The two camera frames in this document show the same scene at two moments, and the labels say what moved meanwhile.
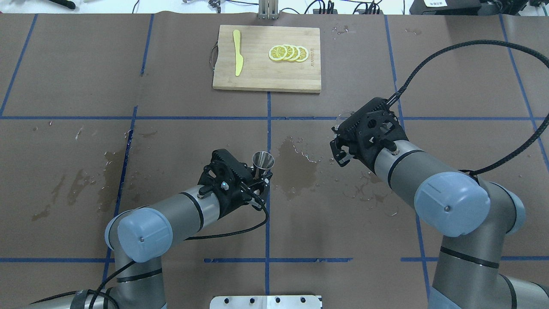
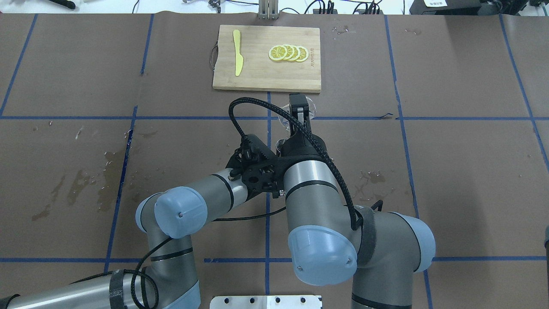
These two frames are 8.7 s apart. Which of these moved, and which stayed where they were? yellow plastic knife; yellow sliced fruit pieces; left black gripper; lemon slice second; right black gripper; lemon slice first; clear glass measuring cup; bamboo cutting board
Moved: left black gripper; clear glass measuring cup; right black gripper
Stayed: lemon slice first; yellow sliced fruit pieces; lemon slice second; bamboo cutting board; yellow plastic knife
